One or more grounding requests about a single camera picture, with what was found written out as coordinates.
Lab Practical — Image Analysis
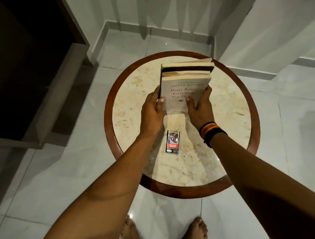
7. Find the person's right foot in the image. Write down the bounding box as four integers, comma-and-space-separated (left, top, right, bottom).
182, 216, 209, 239

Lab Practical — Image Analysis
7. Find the person's right hand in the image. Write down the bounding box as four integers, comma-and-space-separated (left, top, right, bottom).
186, 85, 216, 131

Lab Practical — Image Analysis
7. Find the round marble wood-rimmed table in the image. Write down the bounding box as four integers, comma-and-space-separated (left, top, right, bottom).
104, 50, 261, 199

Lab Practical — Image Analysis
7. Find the person's left forearm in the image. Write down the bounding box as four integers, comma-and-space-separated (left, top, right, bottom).
44, 133, 159, 239

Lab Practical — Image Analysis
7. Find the beige paperback book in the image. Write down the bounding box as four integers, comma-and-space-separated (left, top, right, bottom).
159, 71, 212, 114

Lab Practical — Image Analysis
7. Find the striped yellow red wristband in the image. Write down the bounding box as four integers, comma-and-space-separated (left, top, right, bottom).
199, 122, 221, 140

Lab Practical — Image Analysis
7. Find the person's left hand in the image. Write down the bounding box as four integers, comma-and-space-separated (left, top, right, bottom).
140, 85, 166, 137

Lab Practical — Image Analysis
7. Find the person's foot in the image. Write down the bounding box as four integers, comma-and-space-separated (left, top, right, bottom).
120, 215, 142, 239
182, 216, 209, 239

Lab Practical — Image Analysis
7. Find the dark wooden cabinet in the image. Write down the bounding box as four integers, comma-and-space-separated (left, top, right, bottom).
0, 0, 90, 150

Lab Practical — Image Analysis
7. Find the person's left foot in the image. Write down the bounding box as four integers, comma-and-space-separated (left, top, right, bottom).
120, 215, 142, 239

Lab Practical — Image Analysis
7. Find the black wristband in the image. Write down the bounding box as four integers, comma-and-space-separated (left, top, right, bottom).
203, 128, 228, 149

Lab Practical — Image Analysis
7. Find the person's right forearm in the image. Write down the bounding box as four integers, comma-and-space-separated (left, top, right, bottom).
209, 132, 315, 239

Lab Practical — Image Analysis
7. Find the cigarette pack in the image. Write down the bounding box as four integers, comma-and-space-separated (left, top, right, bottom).
165, 130, 181, 155

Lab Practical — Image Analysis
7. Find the dark cover book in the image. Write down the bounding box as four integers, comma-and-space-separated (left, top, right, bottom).
160, 58, 215, 74

